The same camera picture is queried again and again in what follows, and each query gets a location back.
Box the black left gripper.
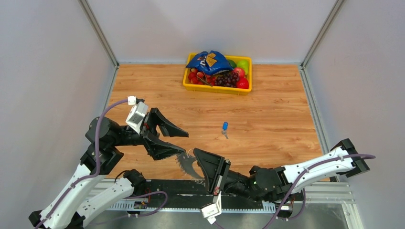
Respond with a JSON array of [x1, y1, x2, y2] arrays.
[[111, 106, 189, 159]]

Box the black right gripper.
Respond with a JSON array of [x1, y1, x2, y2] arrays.
[[194, 148, 261, 203]]

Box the large metal key organizer ring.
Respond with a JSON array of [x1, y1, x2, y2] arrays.
[[175, 150, 206, 181]]

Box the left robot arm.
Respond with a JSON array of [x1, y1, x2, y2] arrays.
[[29, 102, 189, 229]]

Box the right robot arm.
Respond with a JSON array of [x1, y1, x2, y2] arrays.
[[193, 138, 375, 202]]

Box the silver key with blue tag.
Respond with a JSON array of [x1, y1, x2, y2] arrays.
[[222, 122, 229, 139]]

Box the yellow plastic bin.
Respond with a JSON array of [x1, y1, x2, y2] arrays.
[[182, 53, 253, 95]]

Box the red cherry cluster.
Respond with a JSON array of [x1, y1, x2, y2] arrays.
[[187, 68, 215, 86]]

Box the purple grape bunch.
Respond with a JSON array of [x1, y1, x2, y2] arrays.
[[215, 72, 240, 88]]

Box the red tomato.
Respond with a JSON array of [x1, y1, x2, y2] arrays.
[[236, 78, 250, 89]]

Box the blue chips bag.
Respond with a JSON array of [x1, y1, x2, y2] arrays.
[[186, 51, 234, 75]]

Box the red apple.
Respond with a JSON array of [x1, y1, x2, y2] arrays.
[[232, 67, 246, 78]]

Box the dark green avocado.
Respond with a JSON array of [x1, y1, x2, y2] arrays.
[[227, 59, 236, 68]]

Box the green apple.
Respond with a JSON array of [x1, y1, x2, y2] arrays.
[[236, 60, 250, 75]]

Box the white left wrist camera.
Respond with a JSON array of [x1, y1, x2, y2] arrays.
[[126, 96, 149, 135]]

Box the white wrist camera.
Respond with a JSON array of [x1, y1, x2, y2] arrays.
[[200, 187, 222, 225], [126, 96, 149, 135]]

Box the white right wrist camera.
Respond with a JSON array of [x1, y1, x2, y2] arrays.
[[200, 187, 222, 225]]

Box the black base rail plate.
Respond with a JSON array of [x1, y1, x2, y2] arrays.
[[115, 178, 304, 210]]

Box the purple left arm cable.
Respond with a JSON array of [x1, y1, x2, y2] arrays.
[[33, 99, 170, 229]]

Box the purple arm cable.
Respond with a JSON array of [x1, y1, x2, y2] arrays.
[[33, 99, 170, 229], [212, 154, 376, 229]]

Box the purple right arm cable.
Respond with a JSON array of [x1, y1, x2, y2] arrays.
[[212, 154, 376, 229]]

